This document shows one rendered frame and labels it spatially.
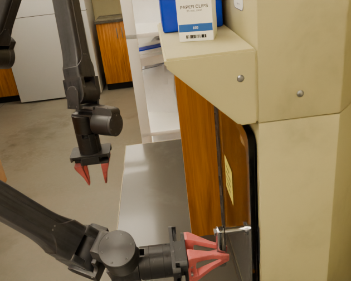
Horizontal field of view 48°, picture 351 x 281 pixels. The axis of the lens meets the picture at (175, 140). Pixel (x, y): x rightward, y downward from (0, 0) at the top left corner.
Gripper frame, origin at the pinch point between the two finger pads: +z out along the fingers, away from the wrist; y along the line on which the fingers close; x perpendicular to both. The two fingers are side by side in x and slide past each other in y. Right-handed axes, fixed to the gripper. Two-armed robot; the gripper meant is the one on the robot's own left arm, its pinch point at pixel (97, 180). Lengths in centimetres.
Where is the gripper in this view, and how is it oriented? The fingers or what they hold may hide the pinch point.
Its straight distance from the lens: 108.4
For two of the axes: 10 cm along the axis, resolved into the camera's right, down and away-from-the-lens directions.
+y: 9.9, -1.3, 0.2
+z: 1.1, 9.0, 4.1
